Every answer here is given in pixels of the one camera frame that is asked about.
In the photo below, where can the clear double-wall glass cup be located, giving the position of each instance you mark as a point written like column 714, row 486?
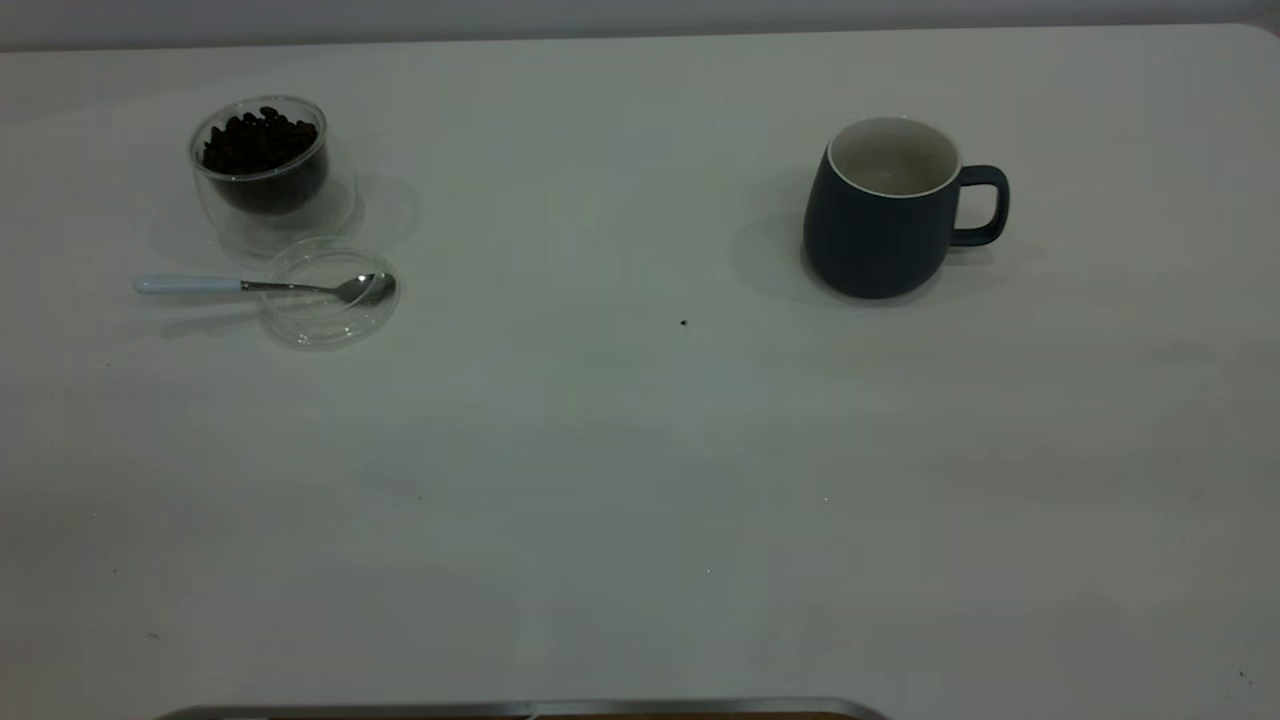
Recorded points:
column 285, row 215

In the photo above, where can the silver metal frame bar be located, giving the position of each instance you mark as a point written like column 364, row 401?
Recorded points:
column 500, row 710

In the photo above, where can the dark blue-grey ceramic mug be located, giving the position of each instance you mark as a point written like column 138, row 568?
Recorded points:
column 870, row 240

